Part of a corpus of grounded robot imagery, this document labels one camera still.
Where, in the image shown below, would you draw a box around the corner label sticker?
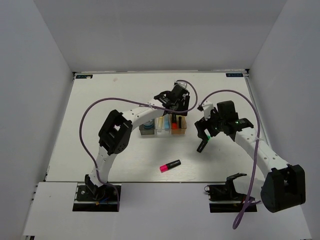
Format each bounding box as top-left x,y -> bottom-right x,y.
225,72 -> 244,78
75,74 -> 93,79

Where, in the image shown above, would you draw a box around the green cap highlighter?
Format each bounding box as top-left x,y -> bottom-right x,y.
196,135 -> 211,153

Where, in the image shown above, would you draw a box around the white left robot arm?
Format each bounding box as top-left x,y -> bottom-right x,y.
79,79 -> 198,200

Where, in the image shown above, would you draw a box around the orange cap highlighter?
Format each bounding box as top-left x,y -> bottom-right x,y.
171,114 -> 178,129

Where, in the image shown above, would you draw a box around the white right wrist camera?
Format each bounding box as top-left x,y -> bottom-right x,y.
197,100 -> 214,121

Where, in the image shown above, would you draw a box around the grey transparent plastic container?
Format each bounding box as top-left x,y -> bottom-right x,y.
139,124 -> 155,136

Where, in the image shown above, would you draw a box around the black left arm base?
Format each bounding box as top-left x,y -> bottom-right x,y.
72,185 -> 120,213

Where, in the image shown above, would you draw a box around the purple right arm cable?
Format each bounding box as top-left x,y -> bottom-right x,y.
198,89 -> 261,230

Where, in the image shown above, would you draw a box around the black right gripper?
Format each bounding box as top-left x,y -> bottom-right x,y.
194,107 -> 226,142

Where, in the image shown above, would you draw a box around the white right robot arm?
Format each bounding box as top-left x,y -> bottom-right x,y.
194,100 -> 306,213

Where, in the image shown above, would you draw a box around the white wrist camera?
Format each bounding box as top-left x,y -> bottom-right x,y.
197,100 -> 214,121
175,80 -> 188,89

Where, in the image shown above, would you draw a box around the blue white tape roll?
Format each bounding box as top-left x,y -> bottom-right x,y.
142,119 -> 154,130

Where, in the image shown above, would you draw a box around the left corner label sticker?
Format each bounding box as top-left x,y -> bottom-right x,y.
75,74 -> 93,79

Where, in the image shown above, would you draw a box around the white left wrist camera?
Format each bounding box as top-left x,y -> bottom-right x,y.
175,80 -> 188,89

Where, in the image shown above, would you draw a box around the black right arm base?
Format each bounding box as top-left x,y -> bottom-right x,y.
203,173 -> 251,214

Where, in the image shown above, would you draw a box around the orange transparent plastic container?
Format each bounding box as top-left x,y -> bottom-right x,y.
170,114 -> 187,135

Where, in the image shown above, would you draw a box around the pink cap highlighter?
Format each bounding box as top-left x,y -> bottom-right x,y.
159,159 -> 181,173

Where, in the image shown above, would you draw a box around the clear transparent plastic container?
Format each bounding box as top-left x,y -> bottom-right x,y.
155,116 -> 171,137

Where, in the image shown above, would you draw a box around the yellow eraser stick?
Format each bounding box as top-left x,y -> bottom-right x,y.
157,117 -> 163,130

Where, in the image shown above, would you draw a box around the right corner label sticker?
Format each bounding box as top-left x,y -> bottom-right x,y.
225,72 -> 244,78

